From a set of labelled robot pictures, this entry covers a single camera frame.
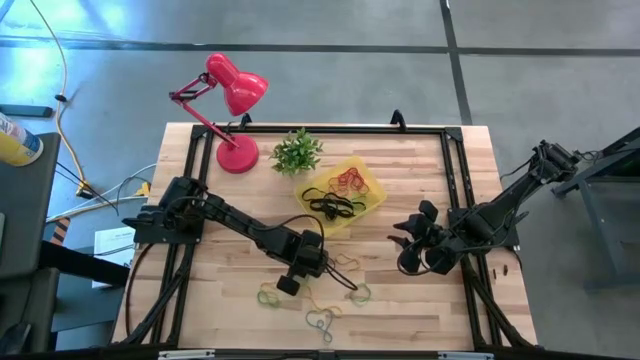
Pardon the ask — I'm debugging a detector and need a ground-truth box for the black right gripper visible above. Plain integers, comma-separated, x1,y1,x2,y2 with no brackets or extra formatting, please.
387,199,461,276

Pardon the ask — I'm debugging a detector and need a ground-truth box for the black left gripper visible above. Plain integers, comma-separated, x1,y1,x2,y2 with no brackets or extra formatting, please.
275,228,360,297

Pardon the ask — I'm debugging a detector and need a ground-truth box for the yellow rubber band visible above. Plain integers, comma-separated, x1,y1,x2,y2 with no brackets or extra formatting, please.
332,252,362,274
299,284,345,319

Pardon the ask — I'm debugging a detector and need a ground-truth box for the black rubber band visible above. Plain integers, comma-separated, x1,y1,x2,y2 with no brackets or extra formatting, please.
299,186,351,221
314,192,369,221

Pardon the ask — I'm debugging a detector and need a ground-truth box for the red rubber band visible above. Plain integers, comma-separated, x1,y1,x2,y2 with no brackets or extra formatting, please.
334,167,364,189
327,172,354,197
347,172,372,199

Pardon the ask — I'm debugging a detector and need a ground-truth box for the yellow translucent plastic bin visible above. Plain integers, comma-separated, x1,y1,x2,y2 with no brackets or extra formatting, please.
293,154,389,239

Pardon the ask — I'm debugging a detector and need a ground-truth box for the green potted plant white pot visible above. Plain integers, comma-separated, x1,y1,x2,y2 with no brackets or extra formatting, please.
269,127,325,177

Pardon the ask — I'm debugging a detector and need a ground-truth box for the dark grey metal table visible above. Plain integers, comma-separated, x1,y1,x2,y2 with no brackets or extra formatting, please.
551,125,640,291

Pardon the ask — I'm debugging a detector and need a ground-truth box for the red desk lamp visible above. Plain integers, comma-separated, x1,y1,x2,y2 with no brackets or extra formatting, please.
168,52,270,175

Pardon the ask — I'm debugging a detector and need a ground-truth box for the white paper sheet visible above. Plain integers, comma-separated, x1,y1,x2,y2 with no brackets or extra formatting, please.
92,225,137,290

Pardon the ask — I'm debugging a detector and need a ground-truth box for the black floor beam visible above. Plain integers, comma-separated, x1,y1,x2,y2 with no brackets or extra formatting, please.
38,239,131,289

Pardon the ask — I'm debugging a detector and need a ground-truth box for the orange black striped marker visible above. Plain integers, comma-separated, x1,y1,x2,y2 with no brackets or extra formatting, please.
49,217,71,246

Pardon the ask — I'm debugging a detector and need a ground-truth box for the black side desk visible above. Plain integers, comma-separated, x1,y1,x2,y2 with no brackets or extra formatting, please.
0,132,62,281

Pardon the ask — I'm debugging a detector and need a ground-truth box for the yellow wipes canister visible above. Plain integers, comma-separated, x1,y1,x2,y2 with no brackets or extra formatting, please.
0,112,45,168

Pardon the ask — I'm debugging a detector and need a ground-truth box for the black flat device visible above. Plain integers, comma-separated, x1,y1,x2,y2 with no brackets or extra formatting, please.
0,103,55,119

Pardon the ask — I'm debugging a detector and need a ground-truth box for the silver bracket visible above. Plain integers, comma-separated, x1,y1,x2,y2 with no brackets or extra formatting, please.
437,351,495,360
157,349,216,360

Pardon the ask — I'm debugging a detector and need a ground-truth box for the black aluminium table frame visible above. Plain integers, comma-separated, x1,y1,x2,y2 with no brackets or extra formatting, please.
112,109,539,351

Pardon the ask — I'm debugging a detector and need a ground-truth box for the black cable bundle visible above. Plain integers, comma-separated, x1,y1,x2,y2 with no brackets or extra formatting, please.
574,148,609,164

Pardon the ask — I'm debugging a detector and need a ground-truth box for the white floor cable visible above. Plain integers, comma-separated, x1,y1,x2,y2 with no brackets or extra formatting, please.
45,163,157,224

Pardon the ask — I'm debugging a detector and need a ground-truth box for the yellow floor cable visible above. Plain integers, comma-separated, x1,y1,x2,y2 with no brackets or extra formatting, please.
28,0,89,196

